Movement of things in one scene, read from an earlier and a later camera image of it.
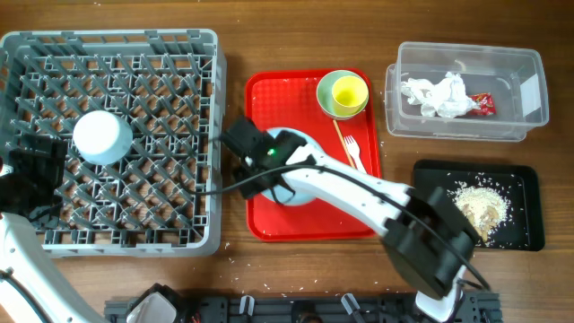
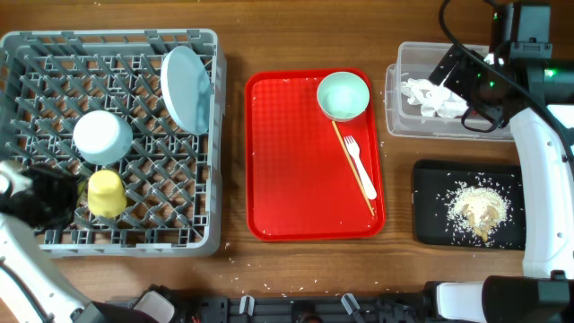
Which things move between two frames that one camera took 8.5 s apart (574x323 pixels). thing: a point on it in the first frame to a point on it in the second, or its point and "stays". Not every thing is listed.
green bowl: x=325 y=92 stays
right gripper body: x=244 y=174 to x=470 y=80
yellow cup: x=349 y=95 to x=106 y=194
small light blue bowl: x=102 y=137 stays
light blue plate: x=300 y=196 to x=187 y=86
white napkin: x=423 y=92 stays
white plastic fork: x=353 y=149 stays
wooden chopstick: x=343 y=143 stays
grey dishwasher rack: x=143 y=113 stays
